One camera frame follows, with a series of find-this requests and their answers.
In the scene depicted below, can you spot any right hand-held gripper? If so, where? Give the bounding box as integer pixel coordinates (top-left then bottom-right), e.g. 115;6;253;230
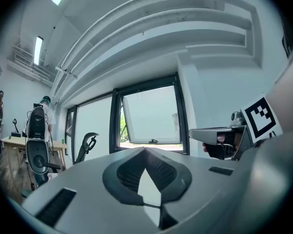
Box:
189;94;284;161

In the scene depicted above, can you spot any person's right hand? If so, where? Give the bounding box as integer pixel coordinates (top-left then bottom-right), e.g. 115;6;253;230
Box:
202;133;237;160

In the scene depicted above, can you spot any white roller blind fabric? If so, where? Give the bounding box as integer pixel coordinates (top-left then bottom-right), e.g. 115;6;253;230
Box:
121;84;182;145

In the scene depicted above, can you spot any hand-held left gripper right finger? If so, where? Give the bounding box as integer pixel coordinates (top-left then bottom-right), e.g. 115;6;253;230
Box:
145;147;192;204

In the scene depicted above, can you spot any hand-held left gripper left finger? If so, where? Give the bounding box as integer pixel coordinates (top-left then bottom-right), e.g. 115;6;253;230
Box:
102;147;147;206

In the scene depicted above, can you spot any black backpack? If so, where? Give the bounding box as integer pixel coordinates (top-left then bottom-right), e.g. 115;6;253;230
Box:
28;106;46;140

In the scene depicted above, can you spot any white metal ceiling grille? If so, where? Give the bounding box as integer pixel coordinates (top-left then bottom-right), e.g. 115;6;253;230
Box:
6;42;55;87

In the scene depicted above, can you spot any black office chair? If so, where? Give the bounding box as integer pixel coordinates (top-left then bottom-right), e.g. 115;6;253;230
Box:
74;132;100;165

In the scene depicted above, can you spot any black framed open window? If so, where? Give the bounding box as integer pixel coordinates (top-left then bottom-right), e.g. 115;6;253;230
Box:
109;73;190;157

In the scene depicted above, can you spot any white and black machine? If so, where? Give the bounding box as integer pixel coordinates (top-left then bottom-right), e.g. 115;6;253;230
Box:
25;137;62;188

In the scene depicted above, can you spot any green leafy tree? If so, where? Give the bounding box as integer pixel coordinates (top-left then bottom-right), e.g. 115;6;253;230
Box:
120;115;127;141

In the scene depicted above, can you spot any light wooden table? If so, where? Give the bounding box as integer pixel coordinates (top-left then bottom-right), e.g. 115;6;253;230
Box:
1;135;68;180

